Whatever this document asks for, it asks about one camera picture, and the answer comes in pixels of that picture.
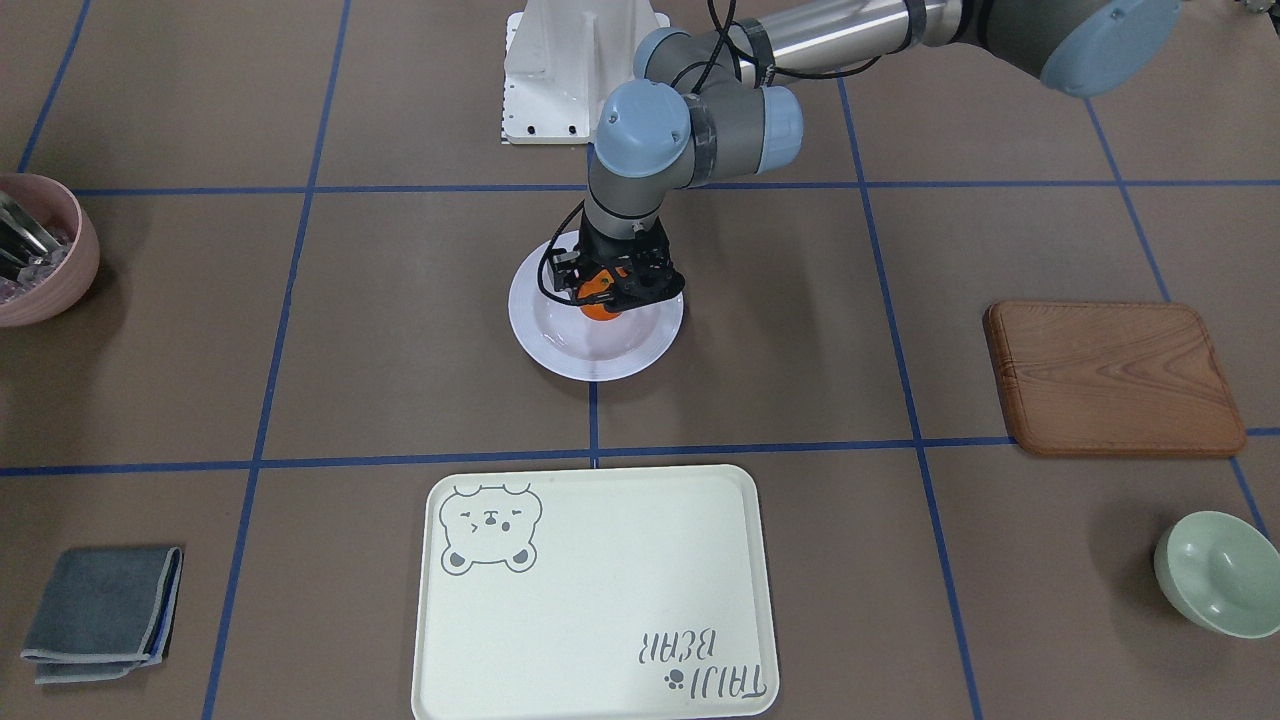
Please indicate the cream bear print tray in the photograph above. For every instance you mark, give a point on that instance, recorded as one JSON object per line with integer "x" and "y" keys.
{"x": 631, "y": 593}

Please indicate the pink bowl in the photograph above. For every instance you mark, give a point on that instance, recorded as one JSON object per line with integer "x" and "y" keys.
{"x": 54, "y": 205}

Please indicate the white round plate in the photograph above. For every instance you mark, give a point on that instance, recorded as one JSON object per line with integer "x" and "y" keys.
{"x": 569, "y": 343}

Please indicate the grey folded cloth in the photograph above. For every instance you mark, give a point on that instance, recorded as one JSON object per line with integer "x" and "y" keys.
{"x": 105, "y": 612}

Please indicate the orange mandarin fruit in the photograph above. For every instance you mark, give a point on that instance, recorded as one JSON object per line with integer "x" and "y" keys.
{"x": 602, "y": 282}

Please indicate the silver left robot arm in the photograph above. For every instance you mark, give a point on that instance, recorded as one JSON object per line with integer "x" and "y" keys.
{"x": 703, "y": 108}

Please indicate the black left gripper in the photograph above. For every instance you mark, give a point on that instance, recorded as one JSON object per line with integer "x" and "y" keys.
{"x": 607, "y": 250}

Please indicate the metal utensils in pink bowl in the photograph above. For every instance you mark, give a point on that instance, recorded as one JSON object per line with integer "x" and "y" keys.
{"x": 30, "y": 251}

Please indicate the wooden cutting board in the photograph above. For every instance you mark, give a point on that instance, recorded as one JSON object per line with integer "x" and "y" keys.
{"x": 1111, "y": 379}

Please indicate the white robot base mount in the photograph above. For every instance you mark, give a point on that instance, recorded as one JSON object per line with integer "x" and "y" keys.
{"x": 562, "y": 60}

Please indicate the green ceramic bowl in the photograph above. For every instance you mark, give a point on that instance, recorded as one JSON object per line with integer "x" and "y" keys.
{"x": 1221, "y": 573}

